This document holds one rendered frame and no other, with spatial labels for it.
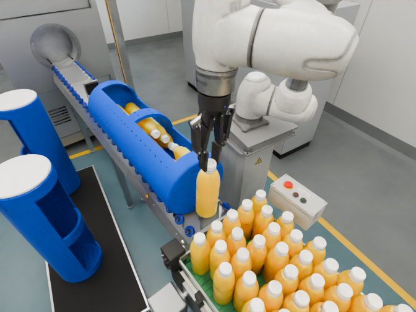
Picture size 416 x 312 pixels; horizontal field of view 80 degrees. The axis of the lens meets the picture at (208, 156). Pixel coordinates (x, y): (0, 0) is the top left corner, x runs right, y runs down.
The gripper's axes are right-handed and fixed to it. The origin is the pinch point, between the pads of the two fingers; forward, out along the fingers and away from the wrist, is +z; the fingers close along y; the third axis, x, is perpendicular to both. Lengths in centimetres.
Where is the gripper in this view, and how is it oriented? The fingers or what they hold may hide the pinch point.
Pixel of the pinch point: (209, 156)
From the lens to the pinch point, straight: 69.5
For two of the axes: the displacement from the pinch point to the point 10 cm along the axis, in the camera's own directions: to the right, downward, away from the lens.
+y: -7.7, 3.9, -5.0
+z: -0.5, 7.5, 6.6
